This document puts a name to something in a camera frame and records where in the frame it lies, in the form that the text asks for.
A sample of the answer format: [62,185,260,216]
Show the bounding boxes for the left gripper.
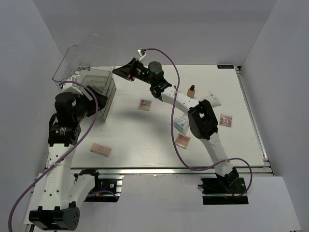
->
[72,85,108,122]

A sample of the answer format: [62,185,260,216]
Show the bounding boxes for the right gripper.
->
[113,58,155,86]

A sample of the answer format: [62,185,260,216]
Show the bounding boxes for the clear acrylic makeup organizer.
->
[52,34,118,123]

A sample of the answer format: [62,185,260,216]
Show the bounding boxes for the foundation bottle black pump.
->
[187,85,196,99]

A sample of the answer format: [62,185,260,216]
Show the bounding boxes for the white blue wipes packet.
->
[173,114,189,134]

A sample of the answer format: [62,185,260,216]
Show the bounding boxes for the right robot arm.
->
[112,58,239,193]

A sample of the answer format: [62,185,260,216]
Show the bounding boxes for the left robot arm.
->
[28,86,108,231]

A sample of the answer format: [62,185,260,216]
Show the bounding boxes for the pink flat makeup box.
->
[90,143,112,157]

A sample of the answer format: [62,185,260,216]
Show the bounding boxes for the colourful eyeshadow palette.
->
[138,99,152,111]

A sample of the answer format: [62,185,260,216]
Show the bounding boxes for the brown quad eyeshadow palette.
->
[175,133,191,149]

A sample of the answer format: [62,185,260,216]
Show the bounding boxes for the black blue table label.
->
[217,65,234,69]

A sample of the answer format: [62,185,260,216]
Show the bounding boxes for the multicolour square palette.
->
[219,114,233,128]

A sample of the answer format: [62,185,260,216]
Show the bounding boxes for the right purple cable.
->
[141,48,253,199]

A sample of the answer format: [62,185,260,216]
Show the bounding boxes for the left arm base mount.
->
[71,169,122,203]

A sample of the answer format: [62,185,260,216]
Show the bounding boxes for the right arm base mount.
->
[197,178,249,205]

